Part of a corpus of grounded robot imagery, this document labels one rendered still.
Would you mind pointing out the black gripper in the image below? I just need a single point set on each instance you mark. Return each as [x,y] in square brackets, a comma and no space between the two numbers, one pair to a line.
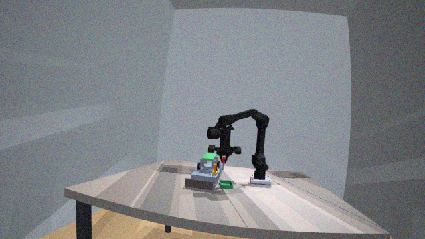
[212,148]

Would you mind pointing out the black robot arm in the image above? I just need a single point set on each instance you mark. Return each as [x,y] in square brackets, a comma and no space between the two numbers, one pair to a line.
[222,131]

